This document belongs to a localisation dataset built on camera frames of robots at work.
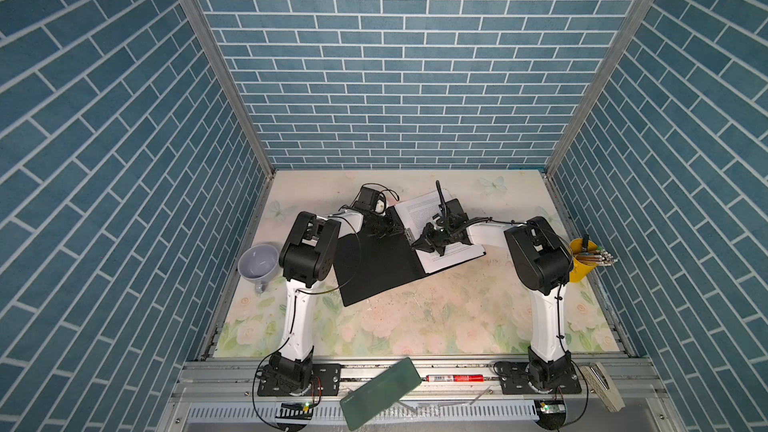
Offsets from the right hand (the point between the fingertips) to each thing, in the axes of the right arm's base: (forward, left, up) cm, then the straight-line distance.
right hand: (412, 246), depth 99 cm
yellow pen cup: (-8, -49, +7) cm, 50 cm away
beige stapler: (-36, -48, +1) cm, 60 cm away
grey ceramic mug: (-14, +45, +8) cm, 48 cm away
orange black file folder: (-8, +13, +1) cm, 16 cm away
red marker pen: (-37, -13, 0) cm, 39 cm away
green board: (-43, +7, +1) cm, 44 cm away
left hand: (+6, +3, +2) cm, 7 cm away
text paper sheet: (+14, -1, -1) cm, 14 cm away
